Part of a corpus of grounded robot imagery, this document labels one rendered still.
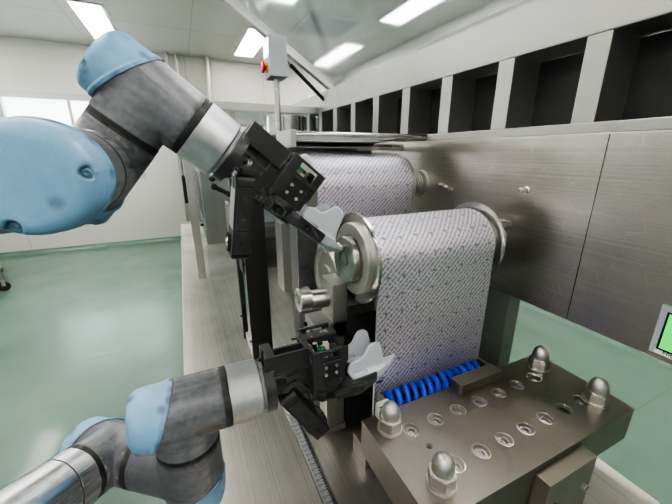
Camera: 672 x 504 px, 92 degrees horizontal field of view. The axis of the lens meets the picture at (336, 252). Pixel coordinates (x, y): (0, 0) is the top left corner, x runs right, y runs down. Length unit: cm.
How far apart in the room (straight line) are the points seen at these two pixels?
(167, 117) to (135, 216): 567
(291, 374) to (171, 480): 18
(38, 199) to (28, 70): 598
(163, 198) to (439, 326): 562
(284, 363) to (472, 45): 70
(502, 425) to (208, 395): 41
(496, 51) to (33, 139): 71
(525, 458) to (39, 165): 58
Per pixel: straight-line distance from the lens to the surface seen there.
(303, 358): 46
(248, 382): 44
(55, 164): 27
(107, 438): 58
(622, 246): 62
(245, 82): 614
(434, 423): 57
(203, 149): 41
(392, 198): 75
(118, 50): 42
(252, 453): 69
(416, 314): 55
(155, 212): 602
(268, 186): 44
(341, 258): 52
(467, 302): 62
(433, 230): 54
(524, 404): 64
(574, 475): 60
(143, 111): 41
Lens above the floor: 141
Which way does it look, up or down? 17 degrees down
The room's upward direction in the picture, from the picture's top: straight up
